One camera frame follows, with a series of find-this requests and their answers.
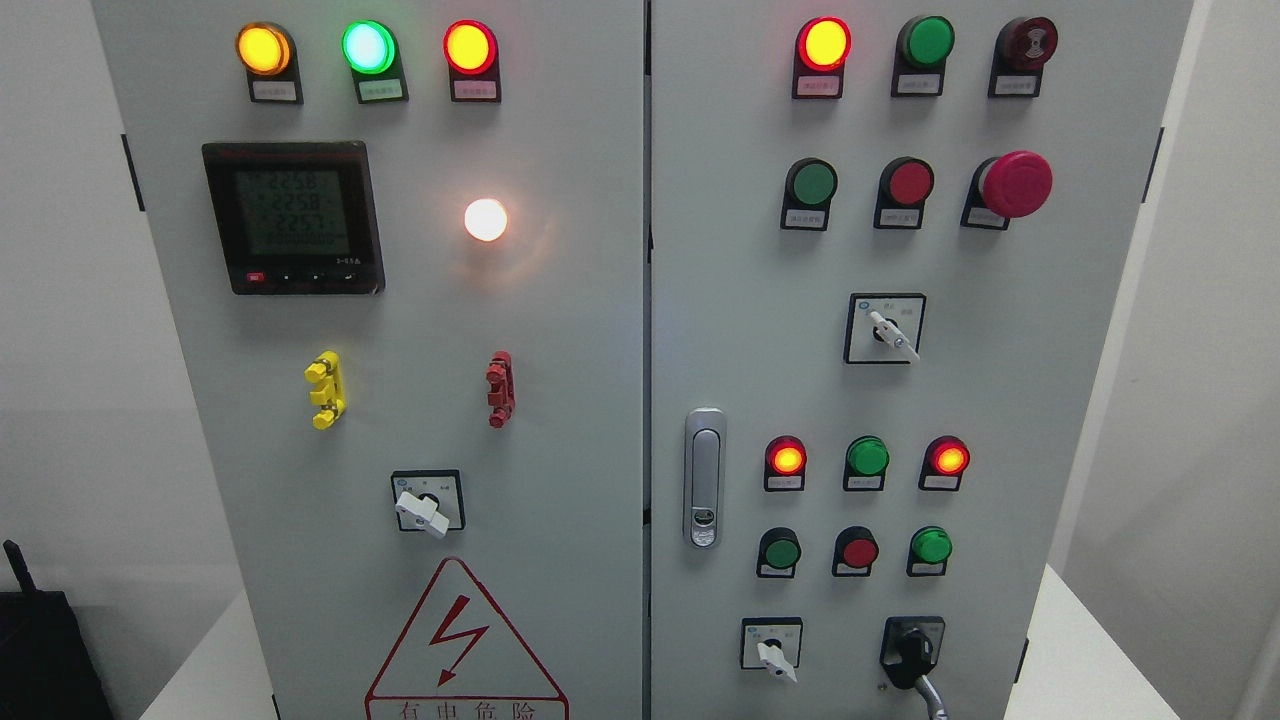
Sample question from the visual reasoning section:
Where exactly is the white lit indicator lamp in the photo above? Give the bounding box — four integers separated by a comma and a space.
463, 199, 509, 242

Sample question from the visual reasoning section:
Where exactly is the grey right cabinet door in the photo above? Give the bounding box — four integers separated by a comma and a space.
650, 1, 1193, 719

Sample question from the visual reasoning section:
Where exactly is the white selector switch left door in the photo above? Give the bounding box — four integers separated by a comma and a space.
390, 469, 467, 539

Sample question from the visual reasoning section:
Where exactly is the white selector switch bottom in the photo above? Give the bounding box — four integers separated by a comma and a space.
739, 616, 804, 683

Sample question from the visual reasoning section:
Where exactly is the red lit indicator top right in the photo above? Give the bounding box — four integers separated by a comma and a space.
791, 15, 852, 100

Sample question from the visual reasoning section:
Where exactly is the red triangle warning sticker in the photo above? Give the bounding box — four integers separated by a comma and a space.
364, 557, 570, 719

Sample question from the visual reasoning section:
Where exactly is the red lit indicator light left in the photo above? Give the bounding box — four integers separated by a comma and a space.
442, 18, 502, 102

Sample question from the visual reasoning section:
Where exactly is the green push button lower right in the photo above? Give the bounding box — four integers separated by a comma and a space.
906, 525, 955, 577

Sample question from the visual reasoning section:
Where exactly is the red lit indicator lower left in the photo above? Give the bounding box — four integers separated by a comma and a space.
763, 436, 806, 492

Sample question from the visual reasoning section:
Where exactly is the yellow terminal connector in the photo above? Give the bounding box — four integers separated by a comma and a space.
303, 350, 347, 430

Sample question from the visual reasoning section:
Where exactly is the green push button lower left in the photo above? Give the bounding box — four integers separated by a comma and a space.
756, 527, 803, 579

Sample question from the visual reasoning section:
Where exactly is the yellow indicator light top left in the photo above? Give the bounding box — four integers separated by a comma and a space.
236, 22, 305, 104

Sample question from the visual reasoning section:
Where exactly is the black knob selector switch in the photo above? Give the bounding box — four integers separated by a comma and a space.
879, 616, 946, 691

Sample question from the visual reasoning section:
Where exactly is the red terminal connector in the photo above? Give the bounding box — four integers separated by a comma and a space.
485, 350, 516, 429

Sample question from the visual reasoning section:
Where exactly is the white selector switch upper right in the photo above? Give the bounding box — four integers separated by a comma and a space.
845, 293, 927, 365

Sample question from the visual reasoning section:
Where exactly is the green indicator lower middle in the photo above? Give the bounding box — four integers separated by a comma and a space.
844, 436, 890, 492

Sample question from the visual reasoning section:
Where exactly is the grey cabinet door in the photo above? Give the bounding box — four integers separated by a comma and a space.
650, 1, 1193, 719
92, 1, 645, 719

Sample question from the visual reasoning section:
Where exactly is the green indicator top right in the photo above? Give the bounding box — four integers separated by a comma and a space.
890, 15, 955, 97

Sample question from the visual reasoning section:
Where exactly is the red push button lower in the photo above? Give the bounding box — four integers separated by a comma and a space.
831, 527, 879, 578

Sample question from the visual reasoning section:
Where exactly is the green lit indicator light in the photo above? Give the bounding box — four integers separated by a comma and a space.
340, 19, 410, 104

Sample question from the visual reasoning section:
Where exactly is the red lit indicator lower right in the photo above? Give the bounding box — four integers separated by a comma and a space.
918, 436, 972, 492

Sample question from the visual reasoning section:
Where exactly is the green push button upper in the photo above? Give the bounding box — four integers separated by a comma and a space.
780, 158, 838, 232

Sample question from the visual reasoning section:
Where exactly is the green push button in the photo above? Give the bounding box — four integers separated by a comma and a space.
756, 527, 803, 579
906, 525, 955, 577
780, 158, 838, 232

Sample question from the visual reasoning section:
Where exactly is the dark red buzzer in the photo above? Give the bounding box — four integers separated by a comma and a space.
988, 15, 1059, 99

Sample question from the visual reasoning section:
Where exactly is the white selector switch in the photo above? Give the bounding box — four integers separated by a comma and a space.
739, 616, 804, 683
845, 293, 927, 365

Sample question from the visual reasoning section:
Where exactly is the red emergency stop button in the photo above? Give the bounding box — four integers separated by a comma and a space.
960, 150, 1053, 231

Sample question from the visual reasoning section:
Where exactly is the grey left cabinet door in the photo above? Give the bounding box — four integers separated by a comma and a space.
92, 1, 645, 719

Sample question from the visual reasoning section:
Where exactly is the black digital power meter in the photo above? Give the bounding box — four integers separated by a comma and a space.
202, 140, 385, 296

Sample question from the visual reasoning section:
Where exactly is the red push button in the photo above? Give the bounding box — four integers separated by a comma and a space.
831, 527, 879, 578
873, 156, 934, 231

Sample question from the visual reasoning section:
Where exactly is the silver door handle lock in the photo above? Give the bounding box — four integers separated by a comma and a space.
684, 407, 727, 550

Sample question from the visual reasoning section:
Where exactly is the black device with antenna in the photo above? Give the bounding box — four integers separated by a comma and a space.
1, 539, 114, 719

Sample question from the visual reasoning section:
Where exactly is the red push button upper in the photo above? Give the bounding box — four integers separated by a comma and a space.
873, 156, 934, 231

